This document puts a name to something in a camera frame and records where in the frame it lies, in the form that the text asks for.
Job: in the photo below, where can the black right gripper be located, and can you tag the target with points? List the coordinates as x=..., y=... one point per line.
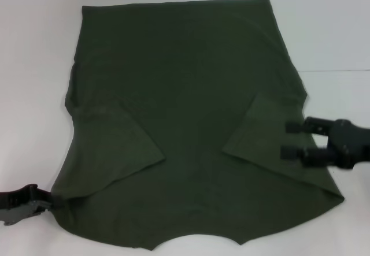
x=352, y=143

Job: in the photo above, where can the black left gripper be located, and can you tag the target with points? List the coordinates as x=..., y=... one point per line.
x=14, y=204

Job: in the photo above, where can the dark green shirt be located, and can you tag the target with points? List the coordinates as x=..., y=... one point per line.
x=188, y=94

